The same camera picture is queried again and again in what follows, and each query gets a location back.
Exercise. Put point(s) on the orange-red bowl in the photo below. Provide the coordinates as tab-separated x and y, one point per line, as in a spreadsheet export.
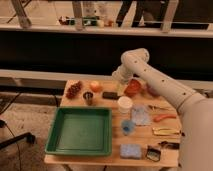
133	88

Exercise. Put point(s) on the black knife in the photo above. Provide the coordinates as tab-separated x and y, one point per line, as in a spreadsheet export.
169	145

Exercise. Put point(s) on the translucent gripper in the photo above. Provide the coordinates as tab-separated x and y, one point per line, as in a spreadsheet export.
121	88

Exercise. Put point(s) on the wooden table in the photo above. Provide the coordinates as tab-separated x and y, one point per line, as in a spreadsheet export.
142	135

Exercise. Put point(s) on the orange-red apple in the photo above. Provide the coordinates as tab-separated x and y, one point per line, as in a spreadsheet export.
95	86

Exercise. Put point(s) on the small blue cup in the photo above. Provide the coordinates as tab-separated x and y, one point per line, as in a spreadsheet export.
127	127

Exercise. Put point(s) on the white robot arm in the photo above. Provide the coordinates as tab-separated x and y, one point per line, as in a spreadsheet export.
195	110

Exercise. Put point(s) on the red grape bunch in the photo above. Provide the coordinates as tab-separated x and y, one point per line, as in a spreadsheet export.
73	90

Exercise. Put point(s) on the orange carrot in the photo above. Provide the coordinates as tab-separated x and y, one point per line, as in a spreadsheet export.
161	117

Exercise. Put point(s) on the purple bowl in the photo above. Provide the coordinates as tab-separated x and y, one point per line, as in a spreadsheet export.
151	91

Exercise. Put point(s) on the green plastic tray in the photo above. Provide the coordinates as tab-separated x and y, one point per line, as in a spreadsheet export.
81	131

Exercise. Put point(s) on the small metal fork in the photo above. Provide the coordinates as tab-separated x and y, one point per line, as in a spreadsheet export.
156	107

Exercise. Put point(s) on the blue sponge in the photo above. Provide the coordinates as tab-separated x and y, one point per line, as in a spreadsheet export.
131	151

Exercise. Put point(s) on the small metal cup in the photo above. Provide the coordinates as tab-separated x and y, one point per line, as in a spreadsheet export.
88	97

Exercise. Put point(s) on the black rectangular block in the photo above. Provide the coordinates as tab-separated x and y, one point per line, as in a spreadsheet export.
110	95

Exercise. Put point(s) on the yellow banana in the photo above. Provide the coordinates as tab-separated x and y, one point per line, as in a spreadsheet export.
159	131

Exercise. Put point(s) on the clear plastic bag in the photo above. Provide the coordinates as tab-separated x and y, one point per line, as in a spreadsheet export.
140	115

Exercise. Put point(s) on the white plastic cup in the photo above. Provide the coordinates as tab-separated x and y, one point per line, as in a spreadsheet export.
124	104

